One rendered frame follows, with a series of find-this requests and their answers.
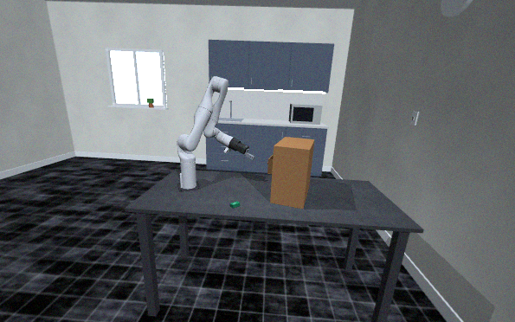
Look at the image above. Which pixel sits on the light wood drawer with round knob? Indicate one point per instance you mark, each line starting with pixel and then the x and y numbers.
pixel 270 165

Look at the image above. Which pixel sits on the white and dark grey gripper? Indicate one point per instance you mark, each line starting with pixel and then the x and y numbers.
pixel 236 145

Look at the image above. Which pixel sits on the tan wooden chest of drawers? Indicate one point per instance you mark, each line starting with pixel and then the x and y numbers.
pixel 292 164

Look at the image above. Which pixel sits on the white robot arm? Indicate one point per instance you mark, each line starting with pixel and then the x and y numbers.
pixel 205 119

